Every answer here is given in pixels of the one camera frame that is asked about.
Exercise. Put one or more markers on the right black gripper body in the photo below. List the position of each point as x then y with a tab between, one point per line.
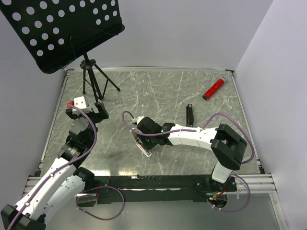
148	141

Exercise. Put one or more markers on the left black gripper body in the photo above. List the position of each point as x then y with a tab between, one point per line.
94	117

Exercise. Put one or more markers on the white stapler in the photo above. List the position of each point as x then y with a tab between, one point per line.
138	143

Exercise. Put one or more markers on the small black tag object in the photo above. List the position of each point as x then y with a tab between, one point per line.
189	116

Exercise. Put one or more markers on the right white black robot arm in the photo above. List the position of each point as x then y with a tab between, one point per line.
227	145

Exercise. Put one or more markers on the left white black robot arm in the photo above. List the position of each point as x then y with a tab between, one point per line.
65	177

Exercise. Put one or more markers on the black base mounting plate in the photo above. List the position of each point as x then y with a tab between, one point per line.
110	189

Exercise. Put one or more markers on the red glitter tube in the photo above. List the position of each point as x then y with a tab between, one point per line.
214	88

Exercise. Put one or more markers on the black perforated music stand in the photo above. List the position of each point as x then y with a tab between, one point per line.
57	32

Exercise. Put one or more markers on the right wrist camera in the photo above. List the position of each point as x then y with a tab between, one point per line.
137	120

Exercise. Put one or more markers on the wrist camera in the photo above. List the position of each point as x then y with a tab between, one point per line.
81	103
137	120

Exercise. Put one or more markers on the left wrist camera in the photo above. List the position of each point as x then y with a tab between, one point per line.
81	103

